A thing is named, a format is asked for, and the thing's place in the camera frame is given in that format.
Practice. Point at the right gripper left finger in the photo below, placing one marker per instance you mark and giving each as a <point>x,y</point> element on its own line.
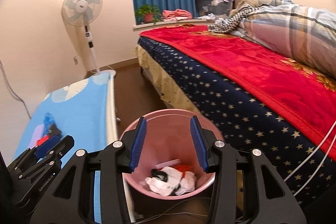
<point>70,196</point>

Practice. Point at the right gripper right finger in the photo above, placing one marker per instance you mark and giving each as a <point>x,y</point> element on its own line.
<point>266,197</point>

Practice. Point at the black elastic band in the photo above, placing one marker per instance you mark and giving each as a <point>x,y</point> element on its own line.
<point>158,174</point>

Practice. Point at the white paper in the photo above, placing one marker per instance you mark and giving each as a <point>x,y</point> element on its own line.
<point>176,185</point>

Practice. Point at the red mesh net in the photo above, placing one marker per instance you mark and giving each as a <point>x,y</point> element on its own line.
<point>183,168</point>

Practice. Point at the pink plastic trash bin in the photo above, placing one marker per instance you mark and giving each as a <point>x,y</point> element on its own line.
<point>168,138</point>

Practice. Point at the purple foam fruit net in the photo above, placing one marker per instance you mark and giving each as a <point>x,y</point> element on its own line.
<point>37,134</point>

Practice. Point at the navy star bedsheet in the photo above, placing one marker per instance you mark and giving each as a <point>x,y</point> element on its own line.
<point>302,157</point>

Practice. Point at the black plastic wrapper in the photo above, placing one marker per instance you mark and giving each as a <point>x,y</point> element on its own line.
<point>53,130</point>

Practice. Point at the blue plastic bag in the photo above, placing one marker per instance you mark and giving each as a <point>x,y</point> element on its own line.
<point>48,121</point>

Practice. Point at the blue patterned table cover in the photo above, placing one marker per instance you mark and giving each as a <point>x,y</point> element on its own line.
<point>83,110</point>

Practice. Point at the red fleece blanket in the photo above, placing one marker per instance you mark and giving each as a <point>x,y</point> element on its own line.
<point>301,94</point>

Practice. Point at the plaid duvet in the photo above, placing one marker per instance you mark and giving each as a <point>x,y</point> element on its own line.
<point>304,34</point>

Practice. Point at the white standing fan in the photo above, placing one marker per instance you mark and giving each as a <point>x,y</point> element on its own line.
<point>81,13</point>

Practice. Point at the striped black white garment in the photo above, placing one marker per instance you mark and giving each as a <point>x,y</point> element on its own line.
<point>224,26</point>

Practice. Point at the green potted plant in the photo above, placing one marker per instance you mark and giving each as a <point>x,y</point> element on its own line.
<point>148,14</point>

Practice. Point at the clear plastic storage bin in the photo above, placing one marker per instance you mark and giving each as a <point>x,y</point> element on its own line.
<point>216,7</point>

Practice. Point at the pink folded clothes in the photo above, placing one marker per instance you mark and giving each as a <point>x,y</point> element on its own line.
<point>177,14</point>

